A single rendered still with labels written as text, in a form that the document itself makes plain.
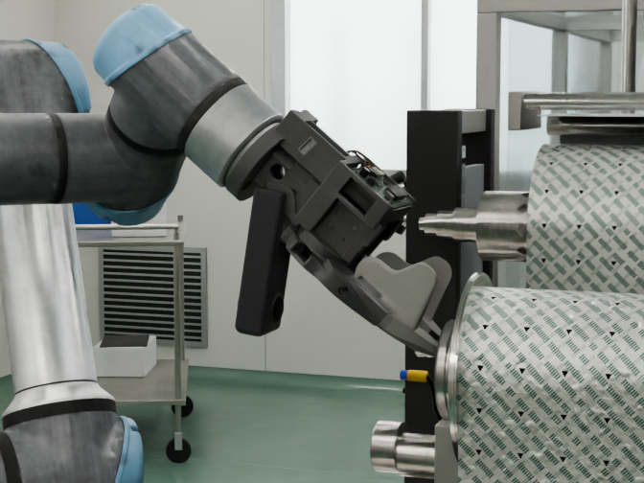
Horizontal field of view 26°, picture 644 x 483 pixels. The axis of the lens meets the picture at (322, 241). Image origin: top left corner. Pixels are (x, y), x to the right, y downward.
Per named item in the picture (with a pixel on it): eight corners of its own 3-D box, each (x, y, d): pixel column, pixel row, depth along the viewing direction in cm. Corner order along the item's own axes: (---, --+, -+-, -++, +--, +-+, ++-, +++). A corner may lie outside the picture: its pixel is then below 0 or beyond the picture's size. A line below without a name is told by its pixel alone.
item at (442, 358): (443, 441, 104) (463, 367, 109) (469, 443, 103) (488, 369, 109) (428, 371, 99) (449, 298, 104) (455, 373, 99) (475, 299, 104)
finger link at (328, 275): (382, 314, 102) (298, 234, 104) (369, 329, 102) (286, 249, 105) (402, 308, 106) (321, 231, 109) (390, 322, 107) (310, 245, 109)
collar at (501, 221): (491, 256, 131) (492, 188, 130) (554, 259, 129) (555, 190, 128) (474, 264, 125) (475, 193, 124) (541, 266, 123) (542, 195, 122)
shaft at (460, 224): (425, 239, 131) (425, 205, 131) (487, 241, 129) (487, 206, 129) (415, 242, 128) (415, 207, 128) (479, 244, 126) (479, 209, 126)
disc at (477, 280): (493, 446, 111) (495, 262, 110) (498, 447, 111) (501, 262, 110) (447, 494, 97) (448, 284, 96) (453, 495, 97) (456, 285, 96)
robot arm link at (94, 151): (31, 164, 121) (57, 79, 113) (152, 161, 126) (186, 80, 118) (50, 237, 117) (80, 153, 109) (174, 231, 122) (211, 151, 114)
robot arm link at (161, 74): (139, 54, 118) (166, -20, 112) (231, 137, 116) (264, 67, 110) (73, 89, 113) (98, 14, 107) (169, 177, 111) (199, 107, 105)
